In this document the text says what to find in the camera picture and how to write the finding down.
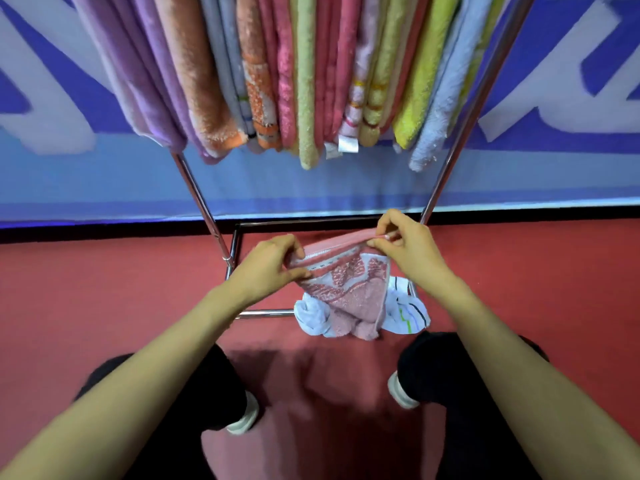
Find person's right white shoe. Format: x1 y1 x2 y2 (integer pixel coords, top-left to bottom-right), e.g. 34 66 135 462
387 371 421 410

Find metal towel rack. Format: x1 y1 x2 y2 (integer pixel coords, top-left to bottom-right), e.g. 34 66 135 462
170 0 538 320

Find person's leg black trousers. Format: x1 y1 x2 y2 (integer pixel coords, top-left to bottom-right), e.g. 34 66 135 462
397 331 551 480
75 344 251 480

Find pink patterned towel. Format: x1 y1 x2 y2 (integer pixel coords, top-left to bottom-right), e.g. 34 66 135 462
285 229 392 341

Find person's left hand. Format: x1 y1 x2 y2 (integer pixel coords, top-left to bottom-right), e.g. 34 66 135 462
226 234 314 308

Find light blue towel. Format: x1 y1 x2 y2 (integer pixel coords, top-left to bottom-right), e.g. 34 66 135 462
293 292 337 338

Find row of hanging colourful towels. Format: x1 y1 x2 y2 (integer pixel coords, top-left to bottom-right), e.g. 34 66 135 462
67 0 511 173

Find blue banner with white letters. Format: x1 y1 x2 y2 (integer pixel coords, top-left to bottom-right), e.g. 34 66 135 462
0 0 640 229

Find person's right forearm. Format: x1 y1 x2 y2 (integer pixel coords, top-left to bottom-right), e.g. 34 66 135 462
424 272 640 480

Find person's right leg black trousers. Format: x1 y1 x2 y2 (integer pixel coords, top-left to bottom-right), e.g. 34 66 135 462
397 331 551 480

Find person's left white shoe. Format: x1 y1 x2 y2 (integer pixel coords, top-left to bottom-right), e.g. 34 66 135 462
226 391 261 436

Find person's left leg black trousers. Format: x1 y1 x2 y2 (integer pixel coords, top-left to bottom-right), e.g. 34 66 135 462
75 344 251 480

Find person's right hand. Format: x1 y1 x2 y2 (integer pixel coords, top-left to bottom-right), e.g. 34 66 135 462
367 209 454 295

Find person's left forearm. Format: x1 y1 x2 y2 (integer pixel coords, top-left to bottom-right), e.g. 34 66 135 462
0 281 262 480

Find white striped towel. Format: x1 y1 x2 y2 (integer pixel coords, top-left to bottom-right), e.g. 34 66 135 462
382 276 432 336

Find person's white shoe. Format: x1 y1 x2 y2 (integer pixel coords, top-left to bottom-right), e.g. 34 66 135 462
387 371 421 410
226 391 261 436

